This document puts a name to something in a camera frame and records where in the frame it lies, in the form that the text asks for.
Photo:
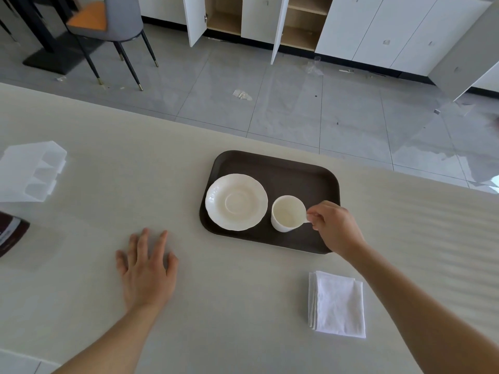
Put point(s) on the person's right hand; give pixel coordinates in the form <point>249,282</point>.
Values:
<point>337,229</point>

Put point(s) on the person's left hand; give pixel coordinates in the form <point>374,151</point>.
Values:
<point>146,276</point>

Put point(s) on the dark brown tray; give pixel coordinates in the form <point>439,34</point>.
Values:
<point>296,179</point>

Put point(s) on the white napkin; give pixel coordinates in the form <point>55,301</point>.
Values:
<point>337,303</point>

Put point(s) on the white scalloped saucer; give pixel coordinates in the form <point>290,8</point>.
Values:
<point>236,202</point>

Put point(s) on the person's left forearm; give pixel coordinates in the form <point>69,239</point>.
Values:
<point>113,342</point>

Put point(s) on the person's right forearm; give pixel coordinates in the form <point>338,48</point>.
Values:
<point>409,315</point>

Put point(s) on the dark brown cocoa tub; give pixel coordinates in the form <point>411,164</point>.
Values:
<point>9,233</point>

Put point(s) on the clear plastic wrap on floor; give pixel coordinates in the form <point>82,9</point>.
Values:
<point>314,68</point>

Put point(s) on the translucent plastic organizer box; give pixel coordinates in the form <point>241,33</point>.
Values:
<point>23,167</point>

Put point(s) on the paper scrap on floor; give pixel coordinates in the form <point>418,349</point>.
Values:
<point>242,95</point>

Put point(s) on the white cabinet unit with counter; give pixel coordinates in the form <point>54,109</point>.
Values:
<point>374,31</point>

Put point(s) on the thin open white cabinet door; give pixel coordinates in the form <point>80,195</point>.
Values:
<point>280,27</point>

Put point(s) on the wide open white cabinet door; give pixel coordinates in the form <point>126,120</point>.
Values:
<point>468,58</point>

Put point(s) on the wooden table with black base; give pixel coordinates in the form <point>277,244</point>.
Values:
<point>50,58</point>

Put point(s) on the narrow open white cabinet door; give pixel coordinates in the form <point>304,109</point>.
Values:
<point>193,19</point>

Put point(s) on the grey chair with orange seat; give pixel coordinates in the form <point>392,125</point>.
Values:
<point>121,15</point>

